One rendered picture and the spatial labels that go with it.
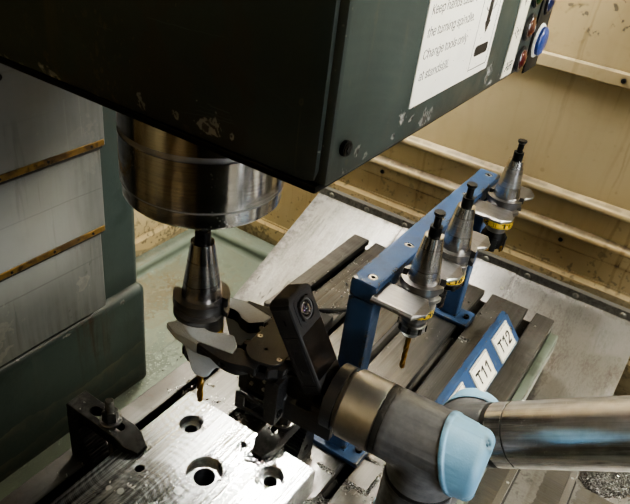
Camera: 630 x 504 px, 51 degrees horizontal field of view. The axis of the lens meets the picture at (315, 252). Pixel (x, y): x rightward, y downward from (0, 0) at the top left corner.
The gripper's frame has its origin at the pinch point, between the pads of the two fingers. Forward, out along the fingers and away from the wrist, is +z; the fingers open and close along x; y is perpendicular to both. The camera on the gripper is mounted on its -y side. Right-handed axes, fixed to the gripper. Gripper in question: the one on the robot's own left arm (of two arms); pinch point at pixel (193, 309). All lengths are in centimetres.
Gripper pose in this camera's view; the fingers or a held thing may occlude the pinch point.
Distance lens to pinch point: 76.8
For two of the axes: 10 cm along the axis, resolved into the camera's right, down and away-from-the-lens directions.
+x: 4.9, -4.2, 7.6
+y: -1.2, 8.3, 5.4
